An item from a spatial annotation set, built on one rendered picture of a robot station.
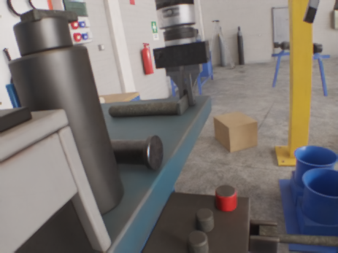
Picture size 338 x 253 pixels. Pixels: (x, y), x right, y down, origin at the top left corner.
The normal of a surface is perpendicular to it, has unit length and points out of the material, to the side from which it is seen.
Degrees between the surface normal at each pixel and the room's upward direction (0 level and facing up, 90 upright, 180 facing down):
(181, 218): 0
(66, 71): 90
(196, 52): 90
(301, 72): 90
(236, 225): 0
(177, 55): 90
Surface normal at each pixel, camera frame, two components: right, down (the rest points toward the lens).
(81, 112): 0.78, 0.10
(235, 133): 0.19, 0.32
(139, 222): 0.93, -0.02
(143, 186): -0.15, -0.93
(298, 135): -0.33, 0.38
